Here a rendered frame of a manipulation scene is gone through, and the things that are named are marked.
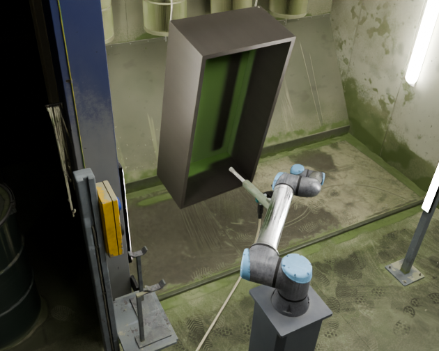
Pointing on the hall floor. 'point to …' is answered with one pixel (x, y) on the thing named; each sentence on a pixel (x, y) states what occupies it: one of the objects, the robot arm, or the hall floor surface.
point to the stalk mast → (96, 255)
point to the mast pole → (421, 229)
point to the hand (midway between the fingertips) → (259, 200)
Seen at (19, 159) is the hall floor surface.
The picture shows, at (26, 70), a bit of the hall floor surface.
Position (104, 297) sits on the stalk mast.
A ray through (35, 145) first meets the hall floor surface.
